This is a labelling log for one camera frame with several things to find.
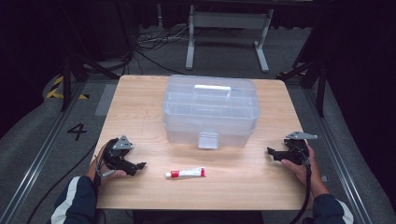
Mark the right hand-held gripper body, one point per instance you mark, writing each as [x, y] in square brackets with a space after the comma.
[299, 152]

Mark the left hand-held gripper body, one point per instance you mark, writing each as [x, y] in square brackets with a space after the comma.
[115, 152]

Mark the red and white ointment tube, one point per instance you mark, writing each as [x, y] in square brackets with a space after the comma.
[186, 172]

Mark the clear plastic storage box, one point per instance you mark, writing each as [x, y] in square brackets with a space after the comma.
[211, 109]

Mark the person's right hand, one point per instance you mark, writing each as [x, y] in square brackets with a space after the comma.
[300, 172]

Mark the person's left hand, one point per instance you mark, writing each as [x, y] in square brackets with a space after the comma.
[95, 171]

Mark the black metal stand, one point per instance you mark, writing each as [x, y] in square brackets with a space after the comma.
[320, 90]

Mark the yellow and black floor tape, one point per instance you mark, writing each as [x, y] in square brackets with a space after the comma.
[53, 92]

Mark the black tripod stand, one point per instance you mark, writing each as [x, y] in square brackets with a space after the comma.
[66, 81]

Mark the metal floor rail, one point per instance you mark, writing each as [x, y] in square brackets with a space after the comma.
[37, 161]
[339, 168]

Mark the grey metal table frame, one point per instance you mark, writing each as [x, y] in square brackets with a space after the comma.
[230, 20]

